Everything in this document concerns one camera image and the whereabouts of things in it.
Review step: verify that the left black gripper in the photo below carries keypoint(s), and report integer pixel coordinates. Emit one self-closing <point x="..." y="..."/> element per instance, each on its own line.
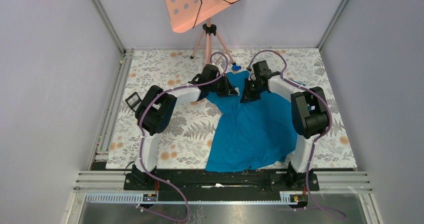
<point x="227" y="89"/>

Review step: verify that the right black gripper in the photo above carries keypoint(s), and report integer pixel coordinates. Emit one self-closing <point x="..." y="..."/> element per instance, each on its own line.
<point x="247" y="96"/>

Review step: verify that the blue t-shirt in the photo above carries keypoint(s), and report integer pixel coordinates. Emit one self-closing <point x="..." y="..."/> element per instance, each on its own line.
<point x="251" y="135"/>

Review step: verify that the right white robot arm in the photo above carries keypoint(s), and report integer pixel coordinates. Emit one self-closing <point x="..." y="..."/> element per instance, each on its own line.
<point x="311" y="117"/>

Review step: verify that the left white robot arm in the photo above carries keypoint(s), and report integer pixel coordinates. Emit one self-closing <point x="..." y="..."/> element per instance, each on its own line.
<point x="153" y="112"/>

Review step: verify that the floral patterned table mat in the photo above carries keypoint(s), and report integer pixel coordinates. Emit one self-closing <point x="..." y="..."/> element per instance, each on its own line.
<point x="187" y="141"/>

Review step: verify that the pink music stand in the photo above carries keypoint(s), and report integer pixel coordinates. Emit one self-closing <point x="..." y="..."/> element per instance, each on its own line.
<point x="187" y="14"/>

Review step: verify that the black square frame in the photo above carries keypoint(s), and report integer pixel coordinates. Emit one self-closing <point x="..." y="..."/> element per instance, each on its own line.
<point x="133" y="101"/>

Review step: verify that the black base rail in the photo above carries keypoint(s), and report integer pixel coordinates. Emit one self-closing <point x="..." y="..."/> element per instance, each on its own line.
<point x="201" y="185"/>

